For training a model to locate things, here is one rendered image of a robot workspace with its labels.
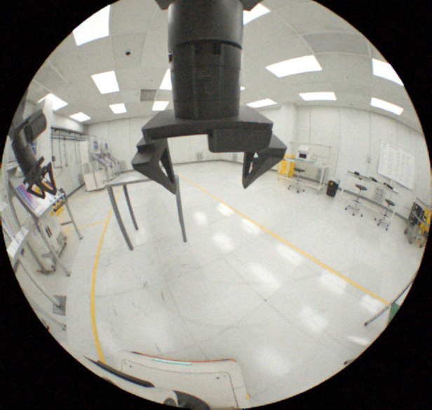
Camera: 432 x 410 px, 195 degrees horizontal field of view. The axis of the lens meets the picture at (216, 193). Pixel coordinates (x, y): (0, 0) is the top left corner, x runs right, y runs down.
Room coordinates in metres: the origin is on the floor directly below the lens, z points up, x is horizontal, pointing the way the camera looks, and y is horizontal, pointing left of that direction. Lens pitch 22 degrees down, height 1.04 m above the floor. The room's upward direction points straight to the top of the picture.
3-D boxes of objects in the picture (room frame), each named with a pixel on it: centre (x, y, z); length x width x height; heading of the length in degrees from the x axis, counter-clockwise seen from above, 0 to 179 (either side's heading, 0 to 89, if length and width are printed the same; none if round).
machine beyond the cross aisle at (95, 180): (3.19, 4.26, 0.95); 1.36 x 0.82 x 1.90; 122
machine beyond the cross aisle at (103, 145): (4.42, 5.01, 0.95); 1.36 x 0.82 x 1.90; 122
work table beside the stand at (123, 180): (1.18, 0.75, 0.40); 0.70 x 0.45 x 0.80; 111
